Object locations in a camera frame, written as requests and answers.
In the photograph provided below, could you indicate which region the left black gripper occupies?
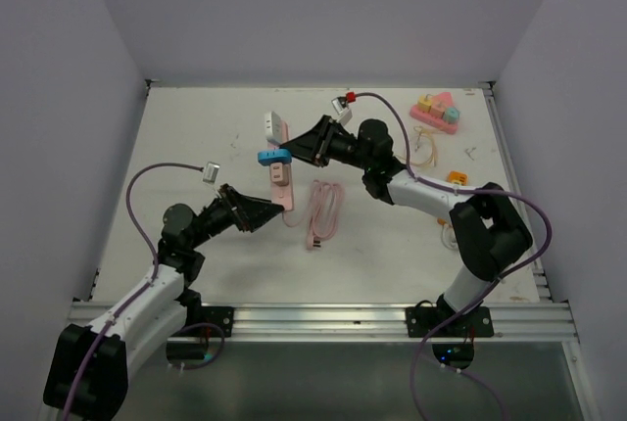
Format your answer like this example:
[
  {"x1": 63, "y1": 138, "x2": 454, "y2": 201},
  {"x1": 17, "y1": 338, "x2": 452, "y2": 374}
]
[{"x1": 188, "y1": 183, "x2": 283, "y2": 249}]

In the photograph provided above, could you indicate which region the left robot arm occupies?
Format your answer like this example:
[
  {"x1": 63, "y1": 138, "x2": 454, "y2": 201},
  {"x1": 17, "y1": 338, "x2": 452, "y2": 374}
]
[{"x1": 43, "y1": 184, "x2": 284, "y2": 420}]

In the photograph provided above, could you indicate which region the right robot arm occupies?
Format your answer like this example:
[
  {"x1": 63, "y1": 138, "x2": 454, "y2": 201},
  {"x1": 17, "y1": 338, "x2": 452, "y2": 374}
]
[{"x1": 281, "y1": 116, "x2": 533, "y2": 336}]

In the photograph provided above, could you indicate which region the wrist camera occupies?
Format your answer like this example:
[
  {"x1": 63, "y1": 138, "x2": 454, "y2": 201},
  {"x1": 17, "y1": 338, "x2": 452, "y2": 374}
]
[
  {"x1": 201, "y1": 162, "x2": 220, "y2": 188},
  {"x1": 331, "y1": 91, "x2": 357, "y2": 126}
]

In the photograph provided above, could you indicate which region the teal round plug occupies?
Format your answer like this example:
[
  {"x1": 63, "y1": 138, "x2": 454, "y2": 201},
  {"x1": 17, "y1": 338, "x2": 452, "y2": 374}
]
[{"x1": 443, "y1": 106, "x2": 460, "y2": 125}]

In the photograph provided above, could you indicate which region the orange USB charger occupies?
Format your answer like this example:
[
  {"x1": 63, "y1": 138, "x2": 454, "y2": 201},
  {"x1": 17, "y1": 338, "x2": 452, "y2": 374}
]
[{"x1": 446, "y1": 170, "x2": 468, "y2": 187}]

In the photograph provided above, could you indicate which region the blue plug adapter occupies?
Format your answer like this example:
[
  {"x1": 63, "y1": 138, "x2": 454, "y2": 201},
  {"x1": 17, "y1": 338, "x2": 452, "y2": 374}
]
[{"x1": 257, "y1": 148, "x2": 292, "y2": 166}]

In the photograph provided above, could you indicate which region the brown USB charger plug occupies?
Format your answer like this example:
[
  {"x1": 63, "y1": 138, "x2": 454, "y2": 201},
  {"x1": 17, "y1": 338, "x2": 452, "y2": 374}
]
[{"x1": 269, "y1": 162, "x2": 290, "y2": 187}]

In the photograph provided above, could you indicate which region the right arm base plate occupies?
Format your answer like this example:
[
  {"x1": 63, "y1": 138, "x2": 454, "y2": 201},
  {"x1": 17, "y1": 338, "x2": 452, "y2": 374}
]
[{"x1": 405, "y1": 297, "x2": 495, "y2": 338}]

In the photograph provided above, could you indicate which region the small metal bracket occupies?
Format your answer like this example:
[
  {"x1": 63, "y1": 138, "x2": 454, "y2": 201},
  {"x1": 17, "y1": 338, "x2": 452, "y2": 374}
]
[{"x1": 464, "y1": 147, "x2": 476, "y2": 161}]

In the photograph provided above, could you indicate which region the pink power strip cord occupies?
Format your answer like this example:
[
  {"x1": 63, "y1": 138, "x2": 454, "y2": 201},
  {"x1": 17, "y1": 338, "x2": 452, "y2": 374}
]
[{"x1": 282, "y1": 180, "x2": 345, "y2": 252}]

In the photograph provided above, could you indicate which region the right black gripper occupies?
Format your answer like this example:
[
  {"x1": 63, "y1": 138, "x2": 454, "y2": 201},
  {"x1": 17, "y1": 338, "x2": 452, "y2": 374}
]
[{"x1": 280, "y1": 116, "x2": 372, "y2": 171}]

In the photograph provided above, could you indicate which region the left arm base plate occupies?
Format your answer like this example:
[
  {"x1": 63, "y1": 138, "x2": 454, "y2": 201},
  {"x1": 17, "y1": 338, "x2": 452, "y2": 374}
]
[{"x1": 185, "y1": 304, "x2": 235, "y2": 338}]

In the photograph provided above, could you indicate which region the white charger cable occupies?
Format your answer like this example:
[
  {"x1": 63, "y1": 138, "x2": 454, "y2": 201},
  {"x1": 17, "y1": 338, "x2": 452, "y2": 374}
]
[{"x1": 434, "y1": 217, "x2": 461, "y2": 251}]

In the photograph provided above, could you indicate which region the yellow cube plug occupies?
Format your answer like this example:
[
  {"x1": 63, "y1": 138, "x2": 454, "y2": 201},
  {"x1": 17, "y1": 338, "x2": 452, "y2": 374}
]
[{"x1": 416, "y1": 94, "x2": 433, "y2": 113}]

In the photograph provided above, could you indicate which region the yellow thin cable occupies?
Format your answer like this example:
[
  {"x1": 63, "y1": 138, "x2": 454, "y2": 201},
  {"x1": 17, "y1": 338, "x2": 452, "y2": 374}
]
[{"x1": 406, "y1": 125, "x2": 440, "y2": 167}]

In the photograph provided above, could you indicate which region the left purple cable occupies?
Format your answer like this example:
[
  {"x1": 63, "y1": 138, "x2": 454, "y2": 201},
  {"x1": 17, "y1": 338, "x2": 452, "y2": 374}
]
[{"x1": 58, "y1": 162, "x2": 206, "y2": 421}]

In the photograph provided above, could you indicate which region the white plug adapter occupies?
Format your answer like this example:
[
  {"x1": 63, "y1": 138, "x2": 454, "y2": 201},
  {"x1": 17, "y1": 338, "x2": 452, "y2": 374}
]
[{"x1": 264, "y1": 111, "x2": 283, "y2": 146}]

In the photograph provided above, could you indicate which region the aluminium front rail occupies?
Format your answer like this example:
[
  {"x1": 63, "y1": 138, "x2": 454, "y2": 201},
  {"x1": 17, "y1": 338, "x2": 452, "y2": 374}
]
[{"x1": 62, "y1": 301, "x2": 582, "y2": 344}]

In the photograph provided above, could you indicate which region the pink power strip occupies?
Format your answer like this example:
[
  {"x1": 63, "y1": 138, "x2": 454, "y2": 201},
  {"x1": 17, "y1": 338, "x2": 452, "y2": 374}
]
[
  {"x1": 266, "y1": 117, "x2": 294, "y2": 211},
  {"x1": 410, "y1": 105, "x2": 458, "y2": 135}
]

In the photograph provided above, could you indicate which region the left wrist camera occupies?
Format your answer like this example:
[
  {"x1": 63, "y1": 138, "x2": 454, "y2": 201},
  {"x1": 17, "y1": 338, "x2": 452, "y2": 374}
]
[{"x1": 201, "y1": 162, "x2": 220, "y2": 188}]

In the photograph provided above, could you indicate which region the pink triangular plug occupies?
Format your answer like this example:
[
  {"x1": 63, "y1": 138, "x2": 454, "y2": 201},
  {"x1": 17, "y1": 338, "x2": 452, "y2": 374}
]
[{"x1": 432, "y1": 91, "x2": 455, "y2": 107}]

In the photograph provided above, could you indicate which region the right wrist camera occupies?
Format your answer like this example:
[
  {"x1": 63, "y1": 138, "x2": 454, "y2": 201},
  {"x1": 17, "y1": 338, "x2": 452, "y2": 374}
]
[{"x1": 331, "y1": 91, "x2": 357, "y2": 126}]

